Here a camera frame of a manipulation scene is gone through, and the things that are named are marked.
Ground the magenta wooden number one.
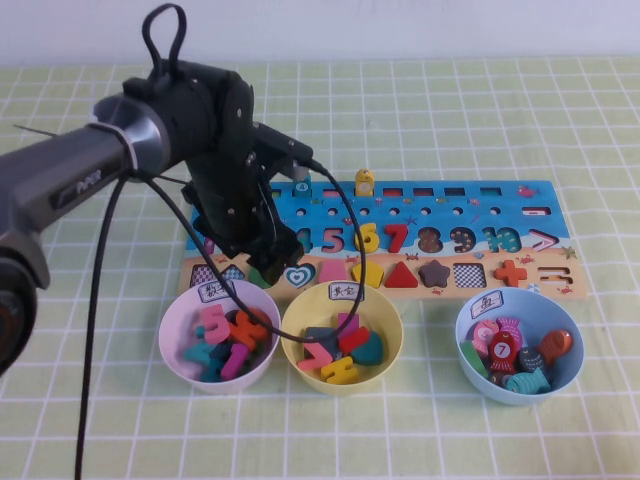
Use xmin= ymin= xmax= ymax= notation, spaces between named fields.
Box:
xmin=220 ymin=343 xmax=250 ymax=381

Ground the pink wooden greater-than sign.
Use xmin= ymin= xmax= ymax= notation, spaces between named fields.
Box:
xmin=297 ymin=336 xmax=336 ymax=372

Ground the yellow wooden equals sign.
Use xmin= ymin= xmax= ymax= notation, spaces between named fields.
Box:
xmin=319 ymin=355 xmax=359 ymax=385

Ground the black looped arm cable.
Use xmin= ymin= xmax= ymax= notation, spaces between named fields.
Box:
xmin=141 ymin=3 xmax=189 ymax=76

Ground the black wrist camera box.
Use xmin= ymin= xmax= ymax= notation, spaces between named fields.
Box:
xmin=252 ymin=122 xmax=315 ymax=182

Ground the white zip tie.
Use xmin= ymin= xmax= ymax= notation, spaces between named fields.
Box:
xmin=102 ymin=124 xmax=142 ymax=175

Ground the paper label on pink bowl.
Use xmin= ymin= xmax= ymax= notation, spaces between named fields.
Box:
xmin=197 ymin=280 xmax=240 ymax=304

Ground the teal striped wooden fish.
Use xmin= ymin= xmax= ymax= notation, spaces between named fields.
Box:
xmin=505 ymin=368 xmax=552 ymax=395

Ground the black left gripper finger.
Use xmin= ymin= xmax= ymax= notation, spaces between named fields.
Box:
xmin=249 ymin=243 xmax=285 ymax=288
xmin=273 ymin=227 xmax=305 ymax=267

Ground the red wooden parallelogram piece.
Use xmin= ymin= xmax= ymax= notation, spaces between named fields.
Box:
xmin=338 ymin=326 xmax=371 ymax=355

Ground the dark grey wooden square piece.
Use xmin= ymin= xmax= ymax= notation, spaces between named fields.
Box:
xmin=303 ymin=326 xmax=344 ymax=359

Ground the pink wooden trapezoid piece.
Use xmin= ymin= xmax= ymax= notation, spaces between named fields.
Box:
xmin=317 ymin=259 xmax=351 ymax=287

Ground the magenta wooden rectangle piece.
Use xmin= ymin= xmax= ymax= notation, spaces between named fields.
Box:
xmin=337 ymin=312 xmax=362 ymax=341

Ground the teal wooden number piece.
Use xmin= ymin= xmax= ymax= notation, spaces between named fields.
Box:
xmin=200 ymin=362 xmax=229 ymax=384

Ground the long black camera cable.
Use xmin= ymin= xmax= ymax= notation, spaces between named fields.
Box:
xmin=73 ymin=158 xmax=374 ymax=480

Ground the orange wooden fish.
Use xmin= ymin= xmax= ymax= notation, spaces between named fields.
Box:
xmin=537 ymin=328 xmax=574 ymax=367

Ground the magenta striped wooden fish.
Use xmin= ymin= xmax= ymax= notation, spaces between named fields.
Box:
xmin=495 ymin=316 xmax=524 ymax=347

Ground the dark grey wooden fish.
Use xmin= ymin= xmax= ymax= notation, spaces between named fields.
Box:
xmin=515 ymin=346 xmax=546 ymax=375

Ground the red wooden fish number seven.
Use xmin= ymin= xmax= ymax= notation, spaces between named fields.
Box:
xmin=487 ymin=331 xmax=516 ymax=375

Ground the blue ocean puzzle board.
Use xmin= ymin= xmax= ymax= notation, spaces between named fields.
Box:
xmin=175 ymin=180 xmax=590 ymax=302

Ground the pink wooden number five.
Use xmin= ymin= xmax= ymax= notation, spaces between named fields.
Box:
xmin=202 ymin=305 xmax=235 ymax=345

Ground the yellow wooden pentagon piece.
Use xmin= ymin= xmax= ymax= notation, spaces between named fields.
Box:
xmin=351 ymin=258 xmax=385 ymax=290

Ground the orange wooden plus sign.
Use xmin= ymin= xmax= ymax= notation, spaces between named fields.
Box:
xmin=493 ymin=259 xmax=528 ymax=288

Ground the green wooden fish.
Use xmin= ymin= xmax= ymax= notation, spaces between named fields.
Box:
xmin=459 ymin=341 xmax=490 ymax=379

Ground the yellow wooden number six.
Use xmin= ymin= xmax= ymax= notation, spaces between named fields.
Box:
xmin=353 ymin=222 xmax=382 ymax=255

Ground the yellow plastic bowl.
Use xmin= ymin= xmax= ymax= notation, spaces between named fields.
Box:
xmin=280 ymin=284 xmax=404 ymax=397

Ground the pink wooden fish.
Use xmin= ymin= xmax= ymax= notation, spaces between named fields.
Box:
xmin=472 ymin=320 xmax=501 ymax=351

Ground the brown wooden star piece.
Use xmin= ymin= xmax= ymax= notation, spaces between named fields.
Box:
xmin=417 ymin=259 xmax=452 ymax=290

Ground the paper label on blue bowl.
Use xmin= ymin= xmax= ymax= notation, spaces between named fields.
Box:
xmin=471 ymin=289 xmax=505 ymax=319

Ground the paper label on yellow bowl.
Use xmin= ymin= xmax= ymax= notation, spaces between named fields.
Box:
xmin=327 ymin=282 xmax=365 ymax=303

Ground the green checked tablecloth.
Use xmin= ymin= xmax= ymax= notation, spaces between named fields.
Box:
xmin=0 ymin=57 xmax=640 ymax=480

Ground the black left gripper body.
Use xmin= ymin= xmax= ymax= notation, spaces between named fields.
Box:
xmin=180 ymin=145 xmax=282 ymax=259

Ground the teal wooden number four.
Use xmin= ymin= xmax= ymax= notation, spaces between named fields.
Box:
xmin=182 ymin=325 xmax=224 ymax=369

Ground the light blue plastic bowl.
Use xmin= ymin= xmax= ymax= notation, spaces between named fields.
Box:
xmin=454 ymin=288 xmax=585 ymax=406

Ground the red wooden triangle piece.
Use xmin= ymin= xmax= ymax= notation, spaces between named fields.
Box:
xmin=383 ymin=260 xmax=419 ymax=290

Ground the pink plastic bowl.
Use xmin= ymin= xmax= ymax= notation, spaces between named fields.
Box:
xmin=158 ymin=279 xmax=282 ymax=396

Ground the teal wooden heart piece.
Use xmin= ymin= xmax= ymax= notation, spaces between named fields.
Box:
xmin=349 ymin=332 xmax=386 ymax=366

